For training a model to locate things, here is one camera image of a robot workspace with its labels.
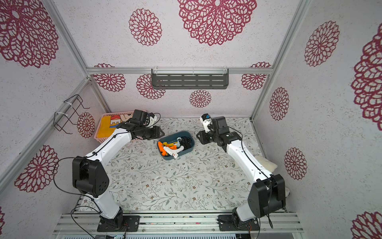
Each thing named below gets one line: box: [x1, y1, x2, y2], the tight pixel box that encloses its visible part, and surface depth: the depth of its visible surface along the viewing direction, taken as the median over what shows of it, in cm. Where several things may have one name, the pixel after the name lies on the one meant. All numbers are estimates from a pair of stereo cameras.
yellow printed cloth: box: [96, 115, 122, 138], surface depth 109 cm
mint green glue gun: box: [176, 135, 192, 150], surface depth 102 cm
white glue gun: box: [163, 145, 185, 159], surface depth 93 cm
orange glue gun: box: [157, 141, 167, 157], surface depth 97 cm
